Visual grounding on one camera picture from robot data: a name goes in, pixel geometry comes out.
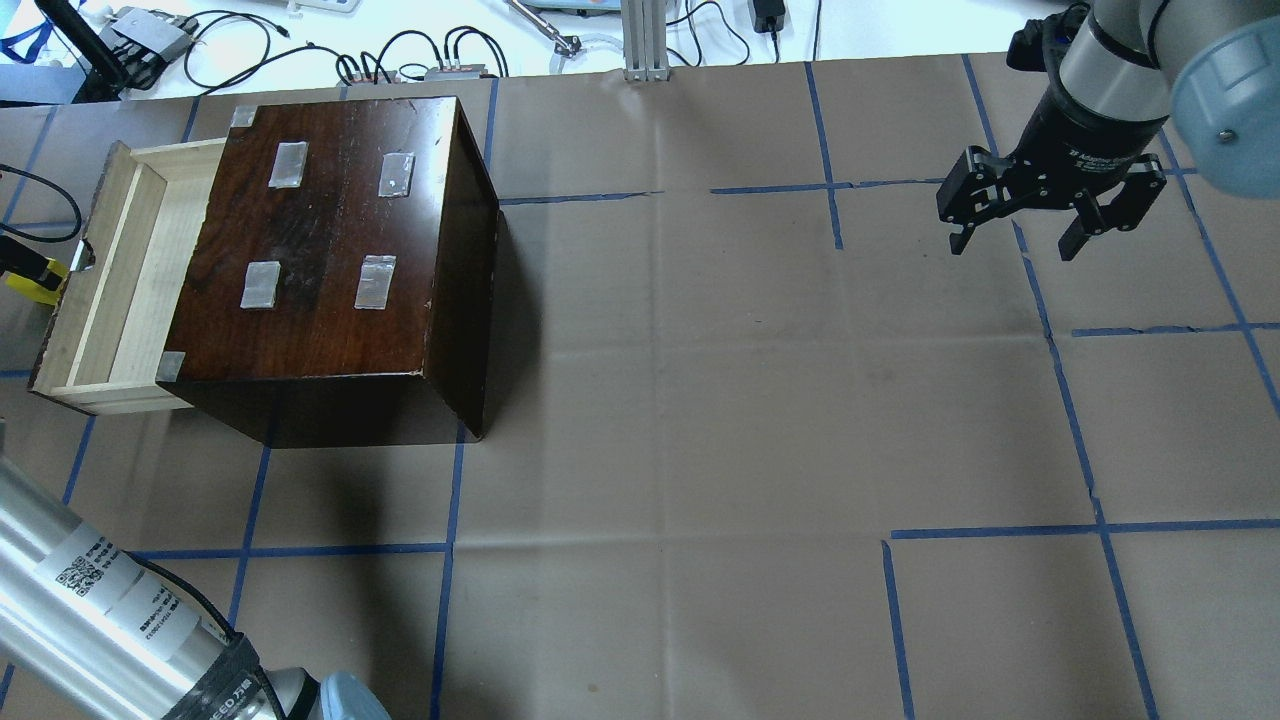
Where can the black power adapter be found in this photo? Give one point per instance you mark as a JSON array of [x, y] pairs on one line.
[[768, 16]]

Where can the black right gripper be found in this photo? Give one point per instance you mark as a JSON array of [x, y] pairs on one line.
[[1082, 139]]

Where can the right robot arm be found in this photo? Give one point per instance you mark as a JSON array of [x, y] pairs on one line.
[[1117, 72]]

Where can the grey velcro patch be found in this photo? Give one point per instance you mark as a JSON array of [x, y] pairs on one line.
[[261, 281], [374, 282], [396, 173], [289, 165]]

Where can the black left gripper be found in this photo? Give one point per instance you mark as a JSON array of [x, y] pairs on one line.
[[22, 260]]

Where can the brown paper table cover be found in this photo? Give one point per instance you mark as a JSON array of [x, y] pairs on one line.
[[759, 446]]

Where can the yellow block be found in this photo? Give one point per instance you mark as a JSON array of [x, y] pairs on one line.
[[43, 281]]

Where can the dark wooden drawer cabinet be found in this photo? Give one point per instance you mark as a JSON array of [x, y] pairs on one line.
[[313, 371]]

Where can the aluminium frame post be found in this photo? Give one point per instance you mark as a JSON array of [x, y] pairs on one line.
[[644, 41]]

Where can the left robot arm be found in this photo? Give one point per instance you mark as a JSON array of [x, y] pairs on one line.
[[124, 638]]

